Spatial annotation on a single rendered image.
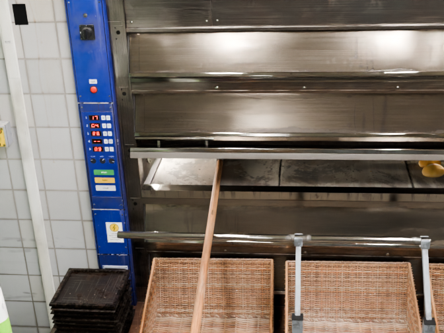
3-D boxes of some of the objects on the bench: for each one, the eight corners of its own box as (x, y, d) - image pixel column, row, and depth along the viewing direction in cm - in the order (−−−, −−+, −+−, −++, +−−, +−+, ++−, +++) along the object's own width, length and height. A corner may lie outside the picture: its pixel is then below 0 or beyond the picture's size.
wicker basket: (283, 309, 335) (283, 258, 324) (407, 311, 330) (411, 260, 318) (283, 381, 291) (283, 325, 280) (425, 385, 286) (431, 328, 275)
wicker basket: (156, 305, 342) (151, 256, 330) (275, 307, 337) (275, 256, 325) (137, 375, 298) (131, 320, 286) (273, 378, 293) (273, 323, 281)
